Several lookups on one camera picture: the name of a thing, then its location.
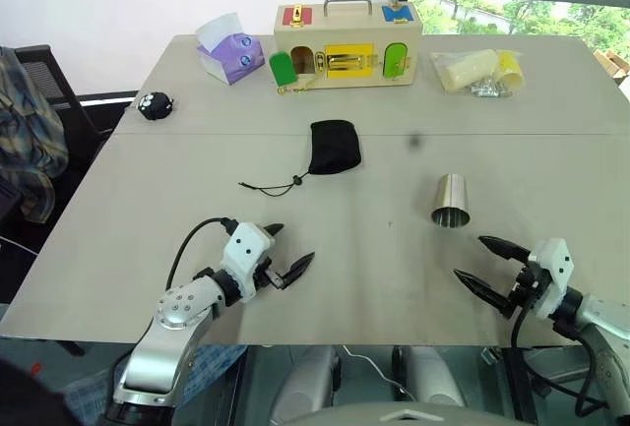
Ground clear plastic bag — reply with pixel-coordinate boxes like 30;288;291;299
430;48;527;98

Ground plaid shirt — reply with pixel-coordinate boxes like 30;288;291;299
0;46;69;224

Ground stainless steel cup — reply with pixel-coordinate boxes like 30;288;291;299
430;174;472;228

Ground black office chair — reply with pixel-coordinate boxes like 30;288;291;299
14;44;115;204

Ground cardboard boxes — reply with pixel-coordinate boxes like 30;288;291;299
593;48;630;86

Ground black plush toy with eyes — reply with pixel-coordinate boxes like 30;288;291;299
135;91;177;123

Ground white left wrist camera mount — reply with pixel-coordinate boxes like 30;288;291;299
220;221;277;299

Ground yellow plastic piece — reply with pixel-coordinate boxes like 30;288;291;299
496;50;525;85

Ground silver robot leg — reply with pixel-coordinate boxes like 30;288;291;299
392;345;467;410
270;344;344;425

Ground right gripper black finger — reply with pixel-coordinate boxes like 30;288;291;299
477;235;532;265
452;269;519;320

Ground silver left robot leg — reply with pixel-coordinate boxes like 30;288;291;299
270;344;344;425

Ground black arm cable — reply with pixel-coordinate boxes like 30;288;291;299
165;216;241;292
510;297;609;420

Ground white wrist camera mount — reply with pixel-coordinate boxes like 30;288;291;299
220;221;277;299
527;237;576;322

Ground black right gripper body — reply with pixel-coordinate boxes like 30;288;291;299
506;258;550;312

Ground cream cylinder roll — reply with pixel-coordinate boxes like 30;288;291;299
444;49;501;91

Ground wooden lock box with handle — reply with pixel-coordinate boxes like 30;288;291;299
268;0;423;98

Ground pile of metal hardware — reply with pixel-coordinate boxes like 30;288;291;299
470;76;513;98

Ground black table leg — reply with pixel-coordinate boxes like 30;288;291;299
500;346;538;423

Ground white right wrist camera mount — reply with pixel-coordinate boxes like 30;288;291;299
527;237;576;322

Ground black drawstring pouch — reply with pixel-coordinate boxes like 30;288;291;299
238;119;363;198

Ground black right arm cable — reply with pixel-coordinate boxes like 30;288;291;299
510;297;609;420

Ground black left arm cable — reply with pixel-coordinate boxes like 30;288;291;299
165;216;241;292

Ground grey robot torso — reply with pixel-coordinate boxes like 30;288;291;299
289;400;523;426

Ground purple tissue box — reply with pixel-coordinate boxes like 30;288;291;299
196;31;266;86

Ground thin white cable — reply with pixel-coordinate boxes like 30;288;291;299
342;344;419;402

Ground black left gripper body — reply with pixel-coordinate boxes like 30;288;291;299
253;256;289;292

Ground silver right robot leg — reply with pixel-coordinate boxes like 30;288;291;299
392;345;467;410

